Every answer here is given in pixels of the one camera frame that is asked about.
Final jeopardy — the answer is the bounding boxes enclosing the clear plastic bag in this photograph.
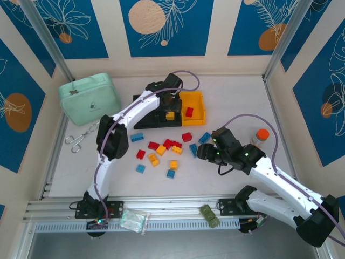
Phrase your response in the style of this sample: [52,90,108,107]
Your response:
[120,209,151,234]

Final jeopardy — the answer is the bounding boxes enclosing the long aluminium table rail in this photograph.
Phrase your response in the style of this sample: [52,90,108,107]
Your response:
[23,194,324,221]

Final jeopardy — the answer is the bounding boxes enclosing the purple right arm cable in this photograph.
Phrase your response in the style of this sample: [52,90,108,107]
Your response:
[215,113,345,245]

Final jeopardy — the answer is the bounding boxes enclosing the aluminium frame post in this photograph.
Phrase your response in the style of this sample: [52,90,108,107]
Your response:
[18,0,75,81]
[263,0,311,82]

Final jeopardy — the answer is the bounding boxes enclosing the metal scissor tongs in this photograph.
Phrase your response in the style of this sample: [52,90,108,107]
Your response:
[64,120,101,154]

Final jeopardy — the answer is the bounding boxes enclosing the black plastic bin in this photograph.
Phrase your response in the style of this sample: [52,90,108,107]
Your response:
[156,97,182,127]
[132,94,162,130]

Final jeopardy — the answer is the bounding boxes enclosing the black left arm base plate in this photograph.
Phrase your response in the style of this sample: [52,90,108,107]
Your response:
[74,201,125,219]

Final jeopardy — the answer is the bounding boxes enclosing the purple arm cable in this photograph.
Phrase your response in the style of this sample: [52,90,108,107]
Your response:
[95,70,201,224]
[215,113,345,245]

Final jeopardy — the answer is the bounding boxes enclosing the yellow plastic bin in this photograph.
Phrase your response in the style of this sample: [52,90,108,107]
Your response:
[180,91,207,127]

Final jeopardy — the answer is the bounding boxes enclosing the orange capped bottle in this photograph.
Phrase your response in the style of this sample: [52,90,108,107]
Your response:
[252,128,270,148]

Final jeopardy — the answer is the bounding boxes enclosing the blue floral wall panel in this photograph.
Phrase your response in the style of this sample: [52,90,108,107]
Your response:
[280,0,333,72]
[119,0,215,58]
[0,39,46,173]
[34,0,109,60]
[293,26,345,167]
[227,0,300,57]
[0,0,57,78]

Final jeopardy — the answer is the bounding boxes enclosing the aluminium side rail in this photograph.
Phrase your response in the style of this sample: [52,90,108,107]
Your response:
[40,78,73,200]
[263,75,304,195]

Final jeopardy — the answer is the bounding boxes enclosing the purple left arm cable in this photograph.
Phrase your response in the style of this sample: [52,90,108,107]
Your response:
[95,70,201,224]

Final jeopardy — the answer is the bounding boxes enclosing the mint green zip case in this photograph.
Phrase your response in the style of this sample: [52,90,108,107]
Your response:
[58,72,121,127]

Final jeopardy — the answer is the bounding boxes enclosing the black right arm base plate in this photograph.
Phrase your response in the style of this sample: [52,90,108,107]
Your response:
[217,198,243,216]

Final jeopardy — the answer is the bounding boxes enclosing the white slotted cable duct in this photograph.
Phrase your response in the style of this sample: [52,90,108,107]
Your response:
[34,219,240,231]

